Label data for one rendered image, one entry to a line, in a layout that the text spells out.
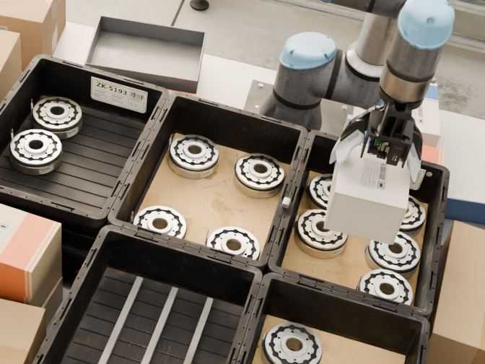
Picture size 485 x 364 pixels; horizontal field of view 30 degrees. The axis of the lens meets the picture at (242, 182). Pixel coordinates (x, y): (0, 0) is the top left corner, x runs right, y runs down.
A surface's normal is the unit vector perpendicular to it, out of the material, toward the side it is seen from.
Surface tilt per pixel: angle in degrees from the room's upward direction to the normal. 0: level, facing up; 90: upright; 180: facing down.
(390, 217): 90
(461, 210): 90
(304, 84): 89
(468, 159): 0
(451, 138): 0
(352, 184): 0
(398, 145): 91
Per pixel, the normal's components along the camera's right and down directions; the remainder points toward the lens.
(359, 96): -0.20, 0.75
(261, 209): 0.14, -0.70
